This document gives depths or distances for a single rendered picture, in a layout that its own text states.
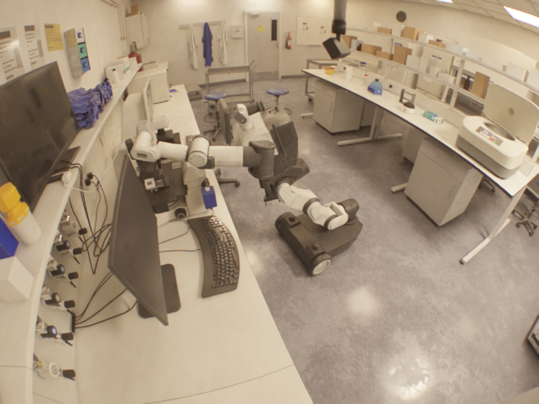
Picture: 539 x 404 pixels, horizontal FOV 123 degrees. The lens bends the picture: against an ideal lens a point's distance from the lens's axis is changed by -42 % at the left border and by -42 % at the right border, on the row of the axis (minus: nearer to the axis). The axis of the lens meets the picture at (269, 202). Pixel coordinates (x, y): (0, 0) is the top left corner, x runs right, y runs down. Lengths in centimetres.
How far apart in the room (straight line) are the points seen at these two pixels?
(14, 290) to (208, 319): 71
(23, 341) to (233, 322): 73
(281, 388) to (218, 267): 58
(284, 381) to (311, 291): 112
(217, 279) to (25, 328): 78
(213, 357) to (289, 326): 93
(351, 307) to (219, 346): 120
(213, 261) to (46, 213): 72
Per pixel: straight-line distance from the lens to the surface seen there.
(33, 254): 83
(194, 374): 98
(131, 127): 183
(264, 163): 105
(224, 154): 104
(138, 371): 106
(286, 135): 121
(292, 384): 95
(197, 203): 136
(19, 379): 66
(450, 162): 258
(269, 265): 205
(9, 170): 92
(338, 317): 189
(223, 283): 108
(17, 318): 73
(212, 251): 119
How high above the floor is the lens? 168
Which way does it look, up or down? 41 degrees down
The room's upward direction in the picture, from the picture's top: straight up
